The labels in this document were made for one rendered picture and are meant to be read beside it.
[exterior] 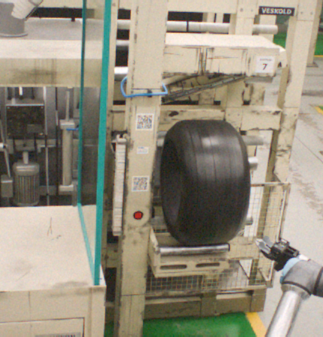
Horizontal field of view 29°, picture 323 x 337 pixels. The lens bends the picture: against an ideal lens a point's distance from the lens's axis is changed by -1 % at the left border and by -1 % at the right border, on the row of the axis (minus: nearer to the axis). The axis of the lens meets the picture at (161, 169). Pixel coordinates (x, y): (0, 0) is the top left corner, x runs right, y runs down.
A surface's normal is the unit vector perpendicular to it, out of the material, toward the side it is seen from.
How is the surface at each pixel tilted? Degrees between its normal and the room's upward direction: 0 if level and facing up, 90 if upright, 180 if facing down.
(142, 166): 90
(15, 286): 0
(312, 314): 0
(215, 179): 62
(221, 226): 107
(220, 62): 90
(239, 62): 90
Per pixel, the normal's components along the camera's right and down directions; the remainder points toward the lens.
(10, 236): 0.07, -0.91
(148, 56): 0.22, 0.42
